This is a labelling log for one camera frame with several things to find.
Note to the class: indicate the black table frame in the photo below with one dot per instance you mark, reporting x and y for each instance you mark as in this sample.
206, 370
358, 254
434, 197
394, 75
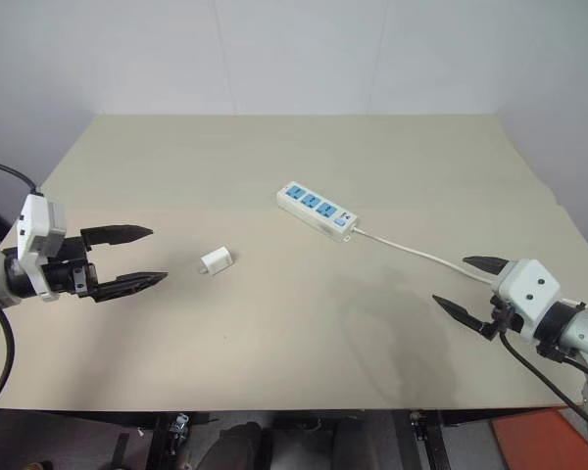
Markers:
323, 417

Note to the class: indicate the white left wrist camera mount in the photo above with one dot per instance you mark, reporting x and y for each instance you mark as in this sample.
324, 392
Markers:
35, 220

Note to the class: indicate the white charger plug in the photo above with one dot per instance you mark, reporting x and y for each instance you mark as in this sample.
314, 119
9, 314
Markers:
215, 260

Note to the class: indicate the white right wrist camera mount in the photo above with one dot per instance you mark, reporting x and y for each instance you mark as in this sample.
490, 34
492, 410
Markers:
526, 289

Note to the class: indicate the metal table clamp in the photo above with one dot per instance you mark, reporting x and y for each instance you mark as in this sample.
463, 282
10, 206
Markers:
179, 426

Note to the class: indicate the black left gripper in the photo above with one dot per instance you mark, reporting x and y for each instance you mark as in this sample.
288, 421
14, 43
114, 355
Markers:
71, 276

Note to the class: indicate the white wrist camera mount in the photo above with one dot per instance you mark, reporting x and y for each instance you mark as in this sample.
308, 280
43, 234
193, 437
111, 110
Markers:
35, 220
526, 289

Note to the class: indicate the white power strip blue sockets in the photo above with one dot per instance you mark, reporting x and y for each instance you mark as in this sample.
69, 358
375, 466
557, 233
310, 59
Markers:
313, 208

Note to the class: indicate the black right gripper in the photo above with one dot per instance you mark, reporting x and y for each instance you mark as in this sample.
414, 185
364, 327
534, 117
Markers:
504, 320

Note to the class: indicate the red flat board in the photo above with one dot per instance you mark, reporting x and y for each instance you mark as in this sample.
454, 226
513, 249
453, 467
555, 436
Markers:
539, 440

